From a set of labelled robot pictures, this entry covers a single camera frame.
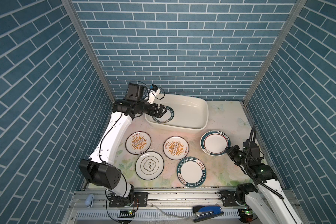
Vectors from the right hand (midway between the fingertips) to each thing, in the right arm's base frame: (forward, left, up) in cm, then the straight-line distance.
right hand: (224, 145), depth 79 cm
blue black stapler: (-31, +11, -12) cm, 35 cm away
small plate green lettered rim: (+28, +37, -12) cm, 48 cm away
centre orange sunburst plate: (+3, +28, -14) cm, 32 cm away
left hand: (+11, +37, +18) cm, 43 cm away
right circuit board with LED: (-30, -11, -17) cm, 36 cm away
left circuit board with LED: (-35, +50, -16) cm, 63 cm away
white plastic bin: (+35, +18, -13) cm, 42 cm away
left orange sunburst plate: (+5, +55, -14) cm, 57 cm away
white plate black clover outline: (-10, +44, -13) cm, 47 cm away
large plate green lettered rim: (-12, +18, -14) cm, 25 cm away
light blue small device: (-31, +70, -10) cm, 78 cm away
